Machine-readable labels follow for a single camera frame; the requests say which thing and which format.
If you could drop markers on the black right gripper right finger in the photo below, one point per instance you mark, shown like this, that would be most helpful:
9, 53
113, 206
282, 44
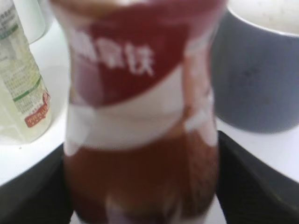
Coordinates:
251, 192

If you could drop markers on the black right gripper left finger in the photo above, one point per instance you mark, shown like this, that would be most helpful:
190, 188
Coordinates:
39, 195

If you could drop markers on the Nescafe coffee bottle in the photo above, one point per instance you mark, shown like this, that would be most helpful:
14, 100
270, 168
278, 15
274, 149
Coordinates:
141, 140

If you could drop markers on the yellow paper cup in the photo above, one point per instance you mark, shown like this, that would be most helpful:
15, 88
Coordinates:
36, 17

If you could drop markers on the pale yellow juice bottle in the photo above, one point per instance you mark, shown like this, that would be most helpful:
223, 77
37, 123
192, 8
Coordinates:
25, 111

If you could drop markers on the dark grey ceramic mug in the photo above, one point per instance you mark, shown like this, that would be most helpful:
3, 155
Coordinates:
255, 65

